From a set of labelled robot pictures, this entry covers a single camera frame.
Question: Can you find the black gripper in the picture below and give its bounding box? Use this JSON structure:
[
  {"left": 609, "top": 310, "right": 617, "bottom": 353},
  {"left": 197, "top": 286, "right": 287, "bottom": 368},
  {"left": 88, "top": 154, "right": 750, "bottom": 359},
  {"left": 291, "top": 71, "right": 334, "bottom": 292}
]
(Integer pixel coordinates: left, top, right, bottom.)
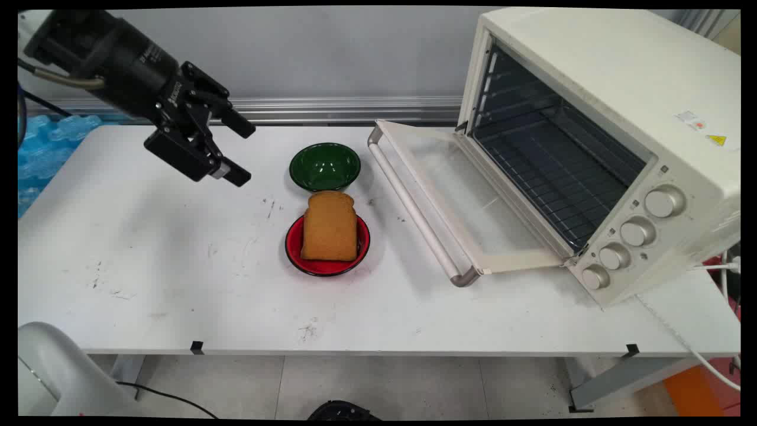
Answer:
[{"left": 83, "top": 18, "right": 257, "bottom": 188}]

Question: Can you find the glass oven door with handle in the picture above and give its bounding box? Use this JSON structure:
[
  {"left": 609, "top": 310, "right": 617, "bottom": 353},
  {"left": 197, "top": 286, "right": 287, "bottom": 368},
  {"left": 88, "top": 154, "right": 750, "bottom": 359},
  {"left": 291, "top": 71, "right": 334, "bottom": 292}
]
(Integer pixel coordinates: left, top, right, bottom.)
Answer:
[{"left": 367, "top": 120, "right": 577, "bottom": 288}]

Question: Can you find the green bowl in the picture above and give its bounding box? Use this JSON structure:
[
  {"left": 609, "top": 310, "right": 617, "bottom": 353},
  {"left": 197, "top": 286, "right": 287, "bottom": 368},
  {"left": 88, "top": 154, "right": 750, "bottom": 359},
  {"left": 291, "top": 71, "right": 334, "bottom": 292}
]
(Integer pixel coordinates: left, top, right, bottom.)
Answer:
[{"left": 289, "top": 143, "right": 362, "bottom": 193}]

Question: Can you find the brown bread slice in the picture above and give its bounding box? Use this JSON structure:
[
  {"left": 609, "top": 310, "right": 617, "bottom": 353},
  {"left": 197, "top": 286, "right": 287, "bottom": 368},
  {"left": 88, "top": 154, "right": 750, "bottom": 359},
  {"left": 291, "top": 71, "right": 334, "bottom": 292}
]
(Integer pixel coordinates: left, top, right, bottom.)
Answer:
[{"left": 300, "top": 190, "right": 359, "bottom": 262}]

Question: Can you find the blue water bottle pack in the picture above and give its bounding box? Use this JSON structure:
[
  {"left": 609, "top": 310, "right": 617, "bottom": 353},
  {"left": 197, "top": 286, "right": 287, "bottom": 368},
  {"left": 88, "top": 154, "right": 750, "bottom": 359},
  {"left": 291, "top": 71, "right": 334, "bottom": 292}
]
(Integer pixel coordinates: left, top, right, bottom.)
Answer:
[{"left": 18, "top": 114, "right": 104, "bottom": 217}]

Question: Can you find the red plate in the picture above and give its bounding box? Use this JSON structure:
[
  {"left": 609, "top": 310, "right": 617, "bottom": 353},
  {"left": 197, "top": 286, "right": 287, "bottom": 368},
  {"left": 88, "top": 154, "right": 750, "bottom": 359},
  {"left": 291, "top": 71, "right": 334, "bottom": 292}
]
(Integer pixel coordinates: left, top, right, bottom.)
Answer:
[{"left": 284, "top": 213, "right": 371, "bottom": 277}]

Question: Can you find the grey table leg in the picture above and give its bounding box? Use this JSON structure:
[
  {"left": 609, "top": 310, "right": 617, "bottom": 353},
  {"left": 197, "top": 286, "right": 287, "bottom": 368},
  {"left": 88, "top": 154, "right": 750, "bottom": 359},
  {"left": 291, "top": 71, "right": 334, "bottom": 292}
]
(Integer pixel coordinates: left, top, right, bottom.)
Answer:
[
  {"left": 109, "top": 355, "right": 146, "bottom": 386},
  {"left": 568, "top": 355, "right": 701, "bottom": 413}
]

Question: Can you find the black round floor object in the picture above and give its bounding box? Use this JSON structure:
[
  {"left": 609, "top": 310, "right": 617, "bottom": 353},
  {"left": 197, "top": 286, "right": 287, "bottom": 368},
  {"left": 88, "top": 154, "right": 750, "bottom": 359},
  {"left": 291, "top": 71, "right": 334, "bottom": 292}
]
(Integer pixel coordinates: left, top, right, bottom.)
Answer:
[{"left": 308, "top": 401, "right": 382, "bottom": 421}]

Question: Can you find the cream toaster oven body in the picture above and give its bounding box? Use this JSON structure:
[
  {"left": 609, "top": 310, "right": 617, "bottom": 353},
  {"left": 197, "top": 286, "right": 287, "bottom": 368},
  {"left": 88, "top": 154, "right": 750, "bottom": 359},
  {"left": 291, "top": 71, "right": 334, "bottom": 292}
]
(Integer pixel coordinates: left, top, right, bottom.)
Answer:
[{"left": 455, "top": 7, "right": 741, "bottom": 308}]

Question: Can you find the large silver oven knob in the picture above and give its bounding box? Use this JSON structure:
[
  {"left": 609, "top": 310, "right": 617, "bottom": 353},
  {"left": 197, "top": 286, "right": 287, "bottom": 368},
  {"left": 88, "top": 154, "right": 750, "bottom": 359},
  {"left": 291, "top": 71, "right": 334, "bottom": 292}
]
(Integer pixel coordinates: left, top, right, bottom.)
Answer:
[{"left": 645, "top": 185, "right": 687, "bottom": 218}]

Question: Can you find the white label sticker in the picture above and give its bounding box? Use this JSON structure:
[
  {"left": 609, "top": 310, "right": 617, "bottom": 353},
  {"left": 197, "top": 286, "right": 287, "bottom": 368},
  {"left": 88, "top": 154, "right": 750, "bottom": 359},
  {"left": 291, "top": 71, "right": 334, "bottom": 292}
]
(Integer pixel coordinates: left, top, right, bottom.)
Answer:
[{"left": 675, "top": 110, "right": 708, "bottom": 131}]

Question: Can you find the orange floor object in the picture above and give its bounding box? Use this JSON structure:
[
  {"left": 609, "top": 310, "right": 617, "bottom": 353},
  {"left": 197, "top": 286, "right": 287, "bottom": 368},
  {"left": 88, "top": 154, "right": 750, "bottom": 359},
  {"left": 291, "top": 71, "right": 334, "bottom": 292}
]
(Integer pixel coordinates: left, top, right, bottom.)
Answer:
[{"left": 662, "top": 365, "right": 726, "bottom": 418}]

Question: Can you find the aluminium rail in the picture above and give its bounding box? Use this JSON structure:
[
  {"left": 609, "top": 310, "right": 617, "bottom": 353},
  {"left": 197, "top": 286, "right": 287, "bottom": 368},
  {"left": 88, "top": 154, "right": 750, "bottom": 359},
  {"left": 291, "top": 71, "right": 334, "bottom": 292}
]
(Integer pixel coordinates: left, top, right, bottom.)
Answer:
[{"left": 27, "top": 96, "right": 465, "bottom": 126}]

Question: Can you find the black cable with grey sleeve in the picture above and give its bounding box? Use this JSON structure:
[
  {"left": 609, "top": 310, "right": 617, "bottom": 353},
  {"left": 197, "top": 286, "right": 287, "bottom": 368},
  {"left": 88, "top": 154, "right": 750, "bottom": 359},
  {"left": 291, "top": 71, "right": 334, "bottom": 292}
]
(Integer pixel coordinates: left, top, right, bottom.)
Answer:
[{"left": 18, "top": 61, "right": 106, "bottom": 91}]

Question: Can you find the thin black background cable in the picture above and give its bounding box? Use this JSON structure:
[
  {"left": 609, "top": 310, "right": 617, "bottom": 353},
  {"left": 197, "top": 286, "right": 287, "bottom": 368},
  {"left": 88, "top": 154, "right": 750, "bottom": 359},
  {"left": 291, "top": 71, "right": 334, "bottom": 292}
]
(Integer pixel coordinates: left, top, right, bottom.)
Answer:
[{"left": 18, "top": 88, "right": 73, "bottom": 117}]

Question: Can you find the black floor cable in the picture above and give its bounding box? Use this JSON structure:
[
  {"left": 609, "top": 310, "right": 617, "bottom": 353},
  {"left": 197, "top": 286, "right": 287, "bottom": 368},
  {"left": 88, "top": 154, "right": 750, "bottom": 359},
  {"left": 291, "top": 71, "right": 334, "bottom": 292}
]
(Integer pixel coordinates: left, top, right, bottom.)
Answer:
[{"left": 115, "top": 380, "right": 219, "bottom": 419}]

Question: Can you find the wire oven rack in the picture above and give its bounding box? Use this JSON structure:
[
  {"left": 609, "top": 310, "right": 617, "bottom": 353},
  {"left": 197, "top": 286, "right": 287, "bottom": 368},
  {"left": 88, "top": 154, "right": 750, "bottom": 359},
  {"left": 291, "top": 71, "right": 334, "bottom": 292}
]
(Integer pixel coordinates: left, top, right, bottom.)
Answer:
[{"left": 473, "top": 118, "right": 630, "bottom": 252}]

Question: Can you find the white oven power cable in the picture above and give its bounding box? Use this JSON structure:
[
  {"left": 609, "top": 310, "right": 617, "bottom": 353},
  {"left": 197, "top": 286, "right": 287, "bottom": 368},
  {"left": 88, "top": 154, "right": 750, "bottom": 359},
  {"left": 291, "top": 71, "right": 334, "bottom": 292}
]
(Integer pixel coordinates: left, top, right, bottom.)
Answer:
[{"left": 636, "top": 253, "right": 741, "bottom": 392}]

